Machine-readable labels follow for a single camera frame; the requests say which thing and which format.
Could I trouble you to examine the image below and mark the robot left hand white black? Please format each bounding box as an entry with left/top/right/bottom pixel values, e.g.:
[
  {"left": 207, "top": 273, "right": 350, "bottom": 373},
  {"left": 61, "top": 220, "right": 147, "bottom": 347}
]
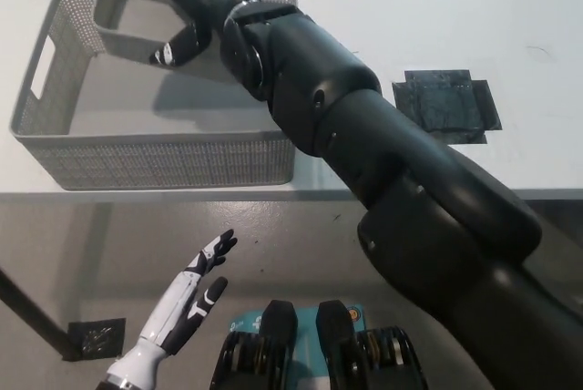
[{"left": 136, "top": 229, "right": 239, "bottom": 357}]

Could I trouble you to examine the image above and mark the small grey perforated plastic basket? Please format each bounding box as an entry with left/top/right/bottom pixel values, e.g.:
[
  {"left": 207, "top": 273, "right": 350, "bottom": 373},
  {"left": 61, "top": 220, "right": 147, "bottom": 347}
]
[{"left": 92, "top": 0, "right": 245, "bottom": 88}]

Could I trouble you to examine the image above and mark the black tape patch with scuffs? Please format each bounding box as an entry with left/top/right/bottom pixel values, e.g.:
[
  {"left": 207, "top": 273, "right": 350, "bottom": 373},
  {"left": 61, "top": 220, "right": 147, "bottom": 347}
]
[{"left": 66, "top": 316, "right": 128, "bottom": 362}]

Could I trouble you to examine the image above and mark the black table leg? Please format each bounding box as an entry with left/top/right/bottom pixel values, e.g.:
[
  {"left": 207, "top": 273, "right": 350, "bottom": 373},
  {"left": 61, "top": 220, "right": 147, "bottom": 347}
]
[{"left": 0, "top": 264, "right": 77, "bottom": 362}]

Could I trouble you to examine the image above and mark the large grey perforated plastic basket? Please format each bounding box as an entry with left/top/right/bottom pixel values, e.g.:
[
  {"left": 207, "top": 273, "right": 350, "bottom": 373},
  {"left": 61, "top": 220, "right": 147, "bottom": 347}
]
[{"left": 9, "top": 0, "right": 300, "bottom": 191}]

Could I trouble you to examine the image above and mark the large black tape patch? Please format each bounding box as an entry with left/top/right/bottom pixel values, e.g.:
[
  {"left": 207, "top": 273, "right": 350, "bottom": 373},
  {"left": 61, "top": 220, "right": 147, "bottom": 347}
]
[{"left": 391, "top": 68, "right": 505, "bottom": 146}]

